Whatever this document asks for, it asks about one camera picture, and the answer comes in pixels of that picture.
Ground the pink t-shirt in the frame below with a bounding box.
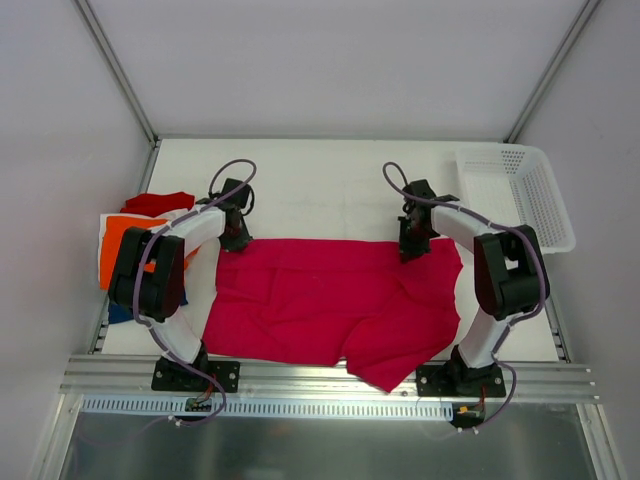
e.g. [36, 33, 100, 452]
[203, 239, 462, 392]

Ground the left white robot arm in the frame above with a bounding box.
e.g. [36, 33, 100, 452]
[108, 178, 255, 390]

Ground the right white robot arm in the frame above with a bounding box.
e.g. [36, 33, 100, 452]
[399, 180, 549, 396]

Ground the red folded t-shirt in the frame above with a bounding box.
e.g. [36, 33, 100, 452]
[120, 192, 195, 217]

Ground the white plastic mesh basket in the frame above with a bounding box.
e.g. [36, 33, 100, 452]
[455, 143, 576, 255]

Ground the orange folded t-shirt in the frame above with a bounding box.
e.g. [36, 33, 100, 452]
[98, 214, 197, 292]

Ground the right aluminium frame post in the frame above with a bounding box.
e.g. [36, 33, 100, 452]
[502, 0, 603, 144]

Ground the aluminium frame post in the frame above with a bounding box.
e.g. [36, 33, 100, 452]
[72, 0, 158, 146]
[502, 0, 603, 144]

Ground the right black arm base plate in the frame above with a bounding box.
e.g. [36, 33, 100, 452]
[415, 358, 507, 398]

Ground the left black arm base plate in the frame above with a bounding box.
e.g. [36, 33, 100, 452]
[151, 357, 241, 393]

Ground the aluminium mounting rail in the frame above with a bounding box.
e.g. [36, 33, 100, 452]
[59, 355, 601, 404]

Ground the white slotted cable duct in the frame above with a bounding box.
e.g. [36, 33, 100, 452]
[81, 395, 454, 422]

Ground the left aluminium frame post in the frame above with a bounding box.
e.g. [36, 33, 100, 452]
[72, 0, 158, 146]

